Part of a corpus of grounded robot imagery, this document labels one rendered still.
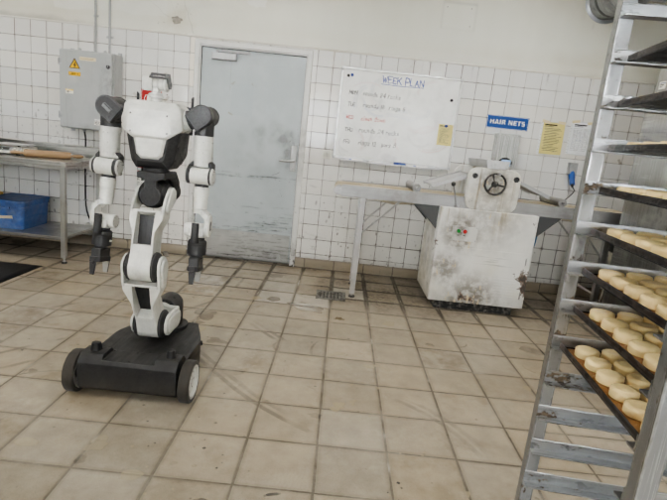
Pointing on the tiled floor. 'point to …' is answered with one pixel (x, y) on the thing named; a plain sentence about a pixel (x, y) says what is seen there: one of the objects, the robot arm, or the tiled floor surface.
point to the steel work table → (60, 192)
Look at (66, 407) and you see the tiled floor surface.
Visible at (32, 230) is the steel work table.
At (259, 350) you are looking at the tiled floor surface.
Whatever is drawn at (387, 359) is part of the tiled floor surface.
